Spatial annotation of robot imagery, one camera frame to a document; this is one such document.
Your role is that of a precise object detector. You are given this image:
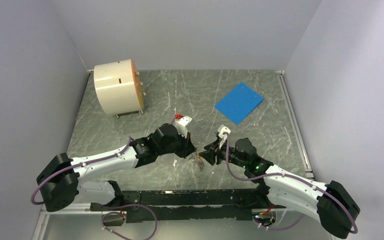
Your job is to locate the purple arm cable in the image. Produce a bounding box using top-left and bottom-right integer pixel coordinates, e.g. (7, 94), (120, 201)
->
(223, 132), (359, 235)
(30, 114), (180, 240)

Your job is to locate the cream cylindrical drum device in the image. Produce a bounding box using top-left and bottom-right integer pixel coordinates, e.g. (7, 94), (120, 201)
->
(93, 59), (145, 116)

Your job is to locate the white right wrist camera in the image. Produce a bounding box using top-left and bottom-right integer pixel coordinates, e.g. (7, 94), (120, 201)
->
(216, 124), (231, 149)

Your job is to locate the large metal keyring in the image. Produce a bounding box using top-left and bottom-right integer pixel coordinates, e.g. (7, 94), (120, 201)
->
(189, 153), (205, 172)

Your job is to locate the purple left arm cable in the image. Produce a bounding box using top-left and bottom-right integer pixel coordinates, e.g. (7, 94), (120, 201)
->
(30, 114), (180, 240)

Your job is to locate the blue square mat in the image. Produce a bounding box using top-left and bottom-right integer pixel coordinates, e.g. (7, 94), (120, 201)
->
(214, 82), (264, 125)

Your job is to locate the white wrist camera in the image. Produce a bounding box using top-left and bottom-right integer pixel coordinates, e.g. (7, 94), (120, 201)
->
(173, 116), (193, 139)
(216, 124), (231, 149)

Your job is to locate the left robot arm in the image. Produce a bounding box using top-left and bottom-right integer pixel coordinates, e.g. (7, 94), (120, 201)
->
(30, 123), (197, 212)

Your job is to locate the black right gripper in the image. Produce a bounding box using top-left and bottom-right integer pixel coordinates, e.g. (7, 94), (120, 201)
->
(199, 137), (248, 169)

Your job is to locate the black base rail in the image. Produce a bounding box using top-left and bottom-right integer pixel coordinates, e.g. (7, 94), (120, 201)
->
(89, 188), (272, 223)

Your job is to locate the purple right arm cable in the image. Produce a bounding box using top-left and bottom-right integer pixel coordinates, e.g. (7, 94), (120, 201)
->
(223, 132), (359, 235)

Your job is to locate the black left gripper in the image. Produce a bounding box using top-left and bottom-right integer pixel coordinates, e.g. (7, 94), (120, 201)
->
(157, 128), (197, 159)

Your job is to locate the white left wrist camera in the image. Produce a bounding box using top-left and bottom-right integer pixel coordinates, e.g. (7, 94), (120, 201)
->
(173, 116), (193, 139)

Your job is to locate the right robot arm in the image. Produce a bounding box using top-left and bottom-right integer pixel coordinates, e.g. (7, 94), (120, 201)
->
(199, 138), (361, 239)

